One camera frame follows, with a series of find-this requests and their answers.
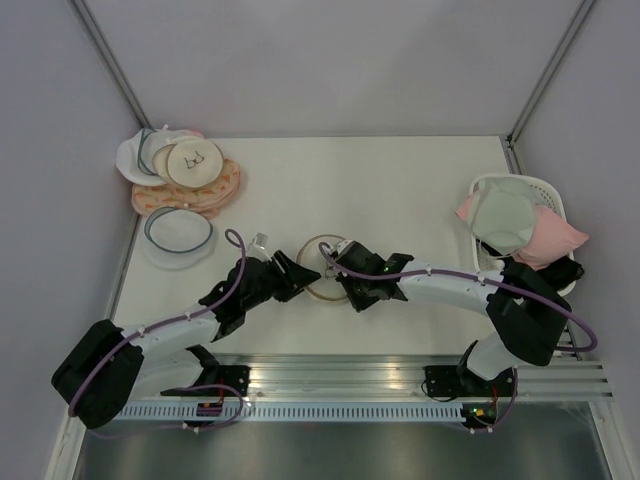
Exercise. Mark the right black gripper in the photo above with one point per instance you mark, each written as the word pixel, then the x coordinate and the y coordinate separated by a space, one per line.
pixel 358 301

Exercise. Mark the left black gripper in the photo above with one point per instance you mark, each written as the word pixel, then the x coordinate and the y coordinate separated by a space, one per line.
pixel 294 280

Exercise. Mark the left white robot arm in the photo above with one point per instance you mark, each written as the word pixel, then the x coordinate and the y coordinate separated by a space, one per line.
pixel 110 365

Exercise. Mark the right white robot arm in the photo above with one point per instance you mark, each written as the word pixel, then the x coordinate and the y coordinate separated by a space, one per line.
pixel 527 314

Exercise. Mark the beige bag with bra print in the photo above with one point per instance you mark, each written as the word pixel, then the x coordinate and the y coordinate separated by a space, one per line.
pixel 190 162

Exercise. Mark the pale green bra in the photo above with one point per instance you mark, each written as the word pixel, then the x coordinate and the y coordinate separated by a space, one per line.
pixel 502 214

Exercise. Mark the pink bra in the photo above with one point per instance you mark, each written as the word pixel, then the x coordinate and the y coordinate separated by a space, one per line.
pixel 553 237

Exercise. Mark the white bag blue rim rear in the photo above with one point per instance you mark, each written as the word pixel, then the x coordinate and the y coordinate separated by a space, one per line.
pixel 134 157

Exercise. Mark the white plastic laundry basket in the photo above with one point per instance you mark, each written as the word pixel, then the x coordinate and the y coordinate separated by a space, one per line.
pixel 546 195

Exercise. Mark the black garment in basket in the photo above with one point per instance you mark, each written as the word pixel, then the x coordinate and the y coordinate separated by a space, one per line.
pixel 561 275

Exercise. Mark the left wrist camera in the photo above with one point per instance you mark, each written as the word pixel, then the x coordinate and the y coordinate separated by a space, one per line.
pixel 258 247

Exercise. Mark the aluminium mounting rail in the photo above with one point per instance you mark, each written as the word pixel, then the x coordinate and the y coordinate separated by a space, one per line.
pixel 399 378

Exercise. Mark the white slotted cable duct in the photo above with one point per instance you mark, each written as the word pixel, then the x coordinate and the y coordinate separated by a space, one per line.
pixel 192 411

